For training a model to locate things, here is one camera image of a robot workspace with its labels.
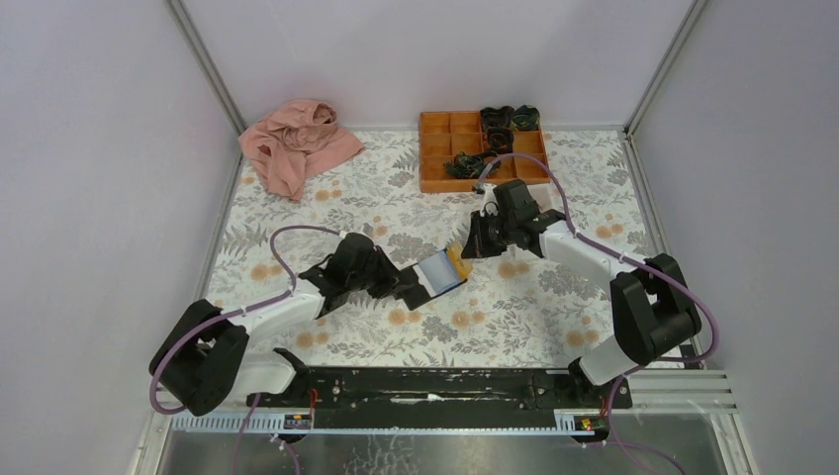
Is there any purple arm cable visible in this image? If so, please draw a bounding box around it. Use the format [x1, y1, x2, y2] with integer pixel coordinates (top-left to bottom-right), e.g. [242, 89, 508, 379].
[147, 225, 345, 417]
[475, 152, 721, 475]

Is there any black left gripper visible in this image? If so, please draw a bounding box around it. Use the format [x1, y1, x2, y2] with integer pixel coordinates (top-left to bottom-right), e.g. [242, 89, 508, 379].
[347, 247, 415, 302]

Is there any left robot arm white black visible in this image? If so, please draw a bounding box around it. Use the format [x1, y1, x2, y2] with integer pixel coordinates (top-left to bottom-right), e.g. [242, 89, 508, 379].
[148, 233, 421, 416]

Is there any tangled dark strap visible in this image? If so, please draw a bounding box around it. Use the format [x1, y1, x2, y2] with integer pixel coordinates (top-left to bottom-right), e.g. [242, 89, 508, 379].
[442, 149, 505, 181]

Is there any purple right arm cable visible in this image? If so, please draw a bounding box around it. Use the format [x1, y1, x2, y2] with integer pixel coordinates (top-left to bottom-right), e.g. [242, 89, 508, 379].
[475, 152, 721, 475]

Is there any orange compartment tray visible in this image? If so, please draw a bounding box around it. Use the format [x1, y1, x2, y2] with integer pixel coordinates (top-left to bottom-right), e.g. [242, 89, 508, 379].
[419, 110, 549, 193]

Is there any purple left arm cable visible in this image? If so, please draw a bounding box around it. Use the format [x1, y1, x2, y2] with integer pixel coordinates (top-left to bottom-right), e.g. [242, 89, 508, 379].
[147, 225, 345, 417]

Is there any pink crumpled cloth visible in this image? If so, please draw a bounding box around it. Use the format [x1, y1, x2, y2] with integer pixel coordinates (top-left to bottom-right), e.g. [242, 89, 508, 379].
[238, 99, 364, 202]

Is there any slotted aluminium cable rail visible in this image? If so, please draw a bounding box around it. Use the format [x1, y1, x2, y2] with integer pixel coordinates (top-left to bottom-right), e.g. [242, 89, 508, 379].
[170, 410, 607, 436]

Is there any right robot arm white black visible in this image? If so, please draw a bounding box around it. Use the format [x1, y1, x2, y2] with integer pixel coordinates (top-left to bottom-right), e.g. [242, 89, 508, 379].
[462, 180, 701, 408]

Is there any small dark rolled strap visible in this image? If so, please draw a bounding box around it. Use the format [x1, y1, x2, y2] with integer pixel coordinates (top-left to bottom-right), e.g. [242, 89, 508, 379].
[486, 128, 516, 155]

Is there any black blue card holder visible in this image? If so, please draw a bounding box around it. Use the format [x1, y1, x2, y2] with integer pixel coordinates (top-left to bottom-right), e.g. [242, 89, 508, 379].
[401, 248, 468, 310]

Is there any dark rolled strap in tray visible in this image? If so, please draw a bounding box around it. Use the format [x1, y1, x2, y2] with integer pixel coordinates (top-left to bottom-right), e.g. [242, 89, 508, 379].
[479, 105, 515, 133]

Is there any green black rolled strap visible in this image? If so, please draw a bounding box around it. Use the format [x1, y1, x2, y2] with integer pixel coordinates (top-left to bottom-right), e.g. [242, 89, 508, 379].
[511, 104, 543, 133]

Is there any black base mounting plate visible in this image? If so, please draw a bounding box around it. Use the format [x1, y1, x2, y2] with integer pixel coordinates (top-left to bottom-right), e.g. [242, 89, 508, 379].
[247, 366, 610, 421]

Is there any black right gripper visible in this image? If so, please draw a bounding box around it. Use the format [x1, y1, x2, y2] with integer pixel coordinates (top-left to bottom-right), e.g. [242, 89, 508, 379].
[461, 211, 515, 260]

